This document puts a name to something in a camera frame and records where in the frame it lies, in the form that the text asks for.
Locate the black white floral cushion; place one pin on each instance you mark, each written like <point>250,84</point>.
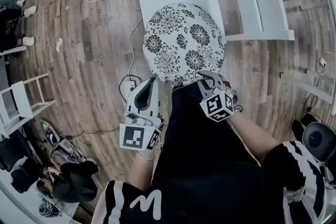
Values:
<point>183,42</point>

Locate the person's left forearm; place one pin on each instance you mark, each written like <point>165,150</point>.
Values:
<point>141,170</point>

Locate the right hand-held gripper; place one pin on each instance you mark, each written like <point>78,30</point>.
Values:
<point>216,107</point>

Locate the white power strip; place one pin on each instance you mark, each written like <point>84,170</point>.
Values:
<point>130,87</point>

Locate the person's right forearm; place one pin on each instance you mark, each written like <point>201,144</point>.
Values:
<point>252,139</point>

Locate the round grey stool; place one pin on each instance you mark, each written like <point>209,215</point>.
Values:
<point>319,141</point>

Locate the black bag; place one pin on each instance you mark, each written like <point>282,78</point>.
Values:
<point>15,154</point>

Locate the white table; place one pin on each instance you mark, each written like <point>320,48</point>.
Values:
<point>15,207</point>

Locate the white bench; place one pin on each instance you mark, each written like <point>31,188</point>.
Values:
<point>13,50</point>

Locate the white paper scrap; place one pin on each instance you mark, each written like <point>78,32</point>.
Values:
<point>59,44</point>

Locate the person's black striped shirt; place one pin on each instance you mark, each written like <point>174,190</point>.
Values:
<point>210,196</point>

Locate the grey handheld device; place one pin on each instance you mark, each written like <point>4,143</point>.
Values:
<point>51,136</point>
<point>68,152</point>

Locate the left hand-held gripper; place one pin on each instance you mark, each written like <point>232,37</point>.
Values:
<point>134,136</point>

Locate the white desk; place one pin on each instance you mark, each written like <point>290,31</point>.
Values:
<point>331,2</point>

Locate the person's black trousers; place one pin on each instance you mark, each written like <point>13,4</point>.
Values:
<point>189,112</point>

